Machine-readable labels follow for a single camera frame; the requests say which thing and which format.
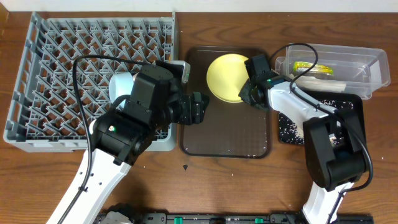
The dark brown serving tray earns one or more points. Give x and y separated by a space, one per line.
229 129

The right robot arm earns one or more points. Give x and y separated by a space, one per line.
337 158

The white paper napkin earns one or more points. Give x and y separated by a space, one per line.
312 83

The clear plastic waste bin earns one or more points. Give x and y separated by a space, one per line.
363 70

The black waste tray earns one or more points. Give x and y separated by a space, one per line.
355 99

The yellow round plate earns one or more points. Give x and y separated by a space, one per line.
226 76

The spilled rice food waste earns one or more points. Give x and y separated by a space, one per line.
289 133

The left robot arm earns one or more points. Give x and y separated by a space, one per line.
141 104

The grey plastic dishwasher rack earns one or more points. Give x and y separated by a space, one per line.
43 115

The light blue bowl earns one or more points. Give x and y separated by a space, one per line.
121 84

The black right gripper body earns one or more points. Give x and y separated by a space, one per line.
244 93

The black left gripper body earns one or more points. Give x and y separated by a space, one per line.
193 109

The green yellow wrapper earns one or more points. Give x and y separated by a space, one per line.
299 67

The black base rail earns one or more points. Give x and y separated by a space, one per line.
123 213

